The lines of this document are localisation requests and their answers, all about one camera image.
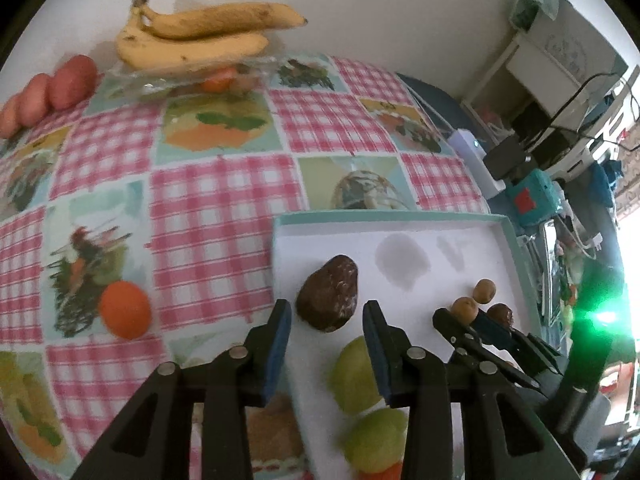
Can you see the white tray with teal rim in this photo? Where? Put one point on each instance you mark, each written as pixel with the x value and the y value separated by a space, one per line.
pixel 450 260

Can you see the white charger plug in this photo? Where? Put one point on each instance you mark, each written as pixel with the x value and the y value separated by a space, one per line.
pixel 592 245

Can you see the black power adapter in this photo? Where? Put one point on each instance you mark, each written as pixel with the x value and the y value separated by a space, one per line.
pixel 505 157

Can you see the yellow banana bunch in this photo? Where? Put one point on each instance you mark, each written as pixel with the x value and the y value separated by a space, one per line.
pixel 190 45

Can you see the green cloth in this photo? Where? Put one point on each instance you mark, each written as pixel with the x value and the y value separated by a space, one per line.
pixel 530 7

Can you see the teal device with red label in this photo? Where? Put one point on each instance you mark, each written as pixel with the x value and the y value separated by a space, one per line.
pixel 532 197

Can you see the blue grid tablecloth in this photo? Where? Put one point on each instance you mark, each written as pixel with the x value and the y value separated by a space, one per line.
pixel 435 105

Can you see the green apple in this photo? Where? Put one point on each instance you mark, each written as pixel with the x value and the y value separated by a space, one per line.
pixel 352 380
pixel 375 440

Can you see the red apple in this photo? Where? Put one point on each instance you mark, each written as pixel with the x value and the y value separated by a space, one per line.
pixel 72 82
pixel 9 117
pixel 34 101

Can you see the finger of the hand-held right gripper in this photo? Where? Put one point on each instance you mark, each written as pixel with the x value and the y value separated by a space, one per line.
pixel 450 327
pixel 497 335

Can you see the white power bank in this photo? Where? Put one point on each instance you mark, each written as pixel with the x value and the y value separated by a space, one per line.
pixel 467 147

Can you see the white shelf unit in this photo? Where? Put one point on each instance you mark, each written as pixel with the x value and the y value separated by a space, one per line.
pixel 550 67

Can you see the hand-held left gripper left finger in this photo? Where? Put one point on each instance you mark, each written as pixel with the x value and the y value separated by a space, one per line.
pixel 277 345

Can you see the orange tangerine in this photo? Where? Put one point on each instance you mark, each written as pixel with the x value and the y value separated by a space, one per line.
pixel 125 309
pixel 387 472

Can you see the brown avocado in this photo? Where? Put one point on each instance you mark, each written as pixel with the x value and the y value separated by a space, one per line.
pixel 327 295

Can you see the clear plastic container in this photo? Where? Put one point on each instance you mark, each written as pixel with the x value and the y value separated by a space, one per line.
pixel 150 82

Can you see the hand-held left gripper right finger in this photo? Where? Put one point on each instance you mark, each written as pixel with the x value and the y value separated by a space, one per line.
pixel 376 345

